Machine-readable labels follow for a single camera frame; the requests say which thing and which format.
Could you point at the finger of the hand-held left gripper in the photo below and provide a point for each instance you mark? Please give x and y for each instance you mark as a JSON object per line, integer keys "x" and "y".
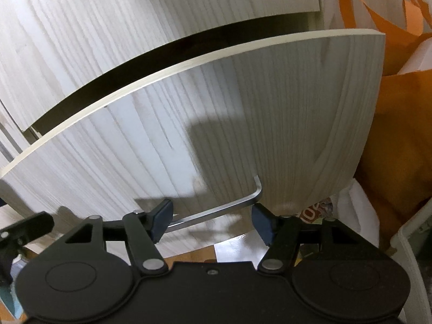
{"x": 30, "y": 224}

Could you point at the white paper in bag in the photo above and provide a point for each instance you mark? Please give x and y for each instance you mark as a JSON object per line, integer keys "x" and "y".
{"x": 416, "y": 59}

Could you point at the narrow white wooden cabinet door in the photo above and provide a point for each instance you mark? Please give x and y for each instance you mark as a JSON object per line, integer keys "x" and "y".
{"x": 329, "y": 3}

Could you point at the orange fabric bag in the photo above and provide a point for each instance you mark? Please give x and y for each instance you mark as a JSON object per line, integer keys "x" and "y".
{"x": 398, "y": 128}

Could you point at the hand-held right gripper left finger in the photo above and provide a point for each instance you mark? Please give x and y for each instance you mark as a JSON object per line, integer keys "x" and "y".
{"x": 160, "y": 222}

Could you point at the upper wooden drawer front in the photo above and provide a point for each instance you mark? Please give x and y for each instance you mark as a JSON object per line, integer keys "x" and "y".
{"x": 135, "y": 30}

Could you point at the white tiered storage rack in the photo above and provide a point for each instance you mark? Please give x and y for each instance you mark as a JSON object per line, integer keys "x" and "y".
{"x": 413, "y": 263}

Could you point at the white wooden deep drawer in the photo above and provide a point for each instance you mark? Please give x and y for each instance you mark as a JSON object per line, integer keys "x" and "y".
{"x": 253, "y": 118}

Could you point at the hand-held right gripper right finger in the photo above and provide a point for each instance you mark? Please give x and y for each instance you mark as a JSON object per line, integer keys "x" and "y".
{"x": 265, "y": 225}

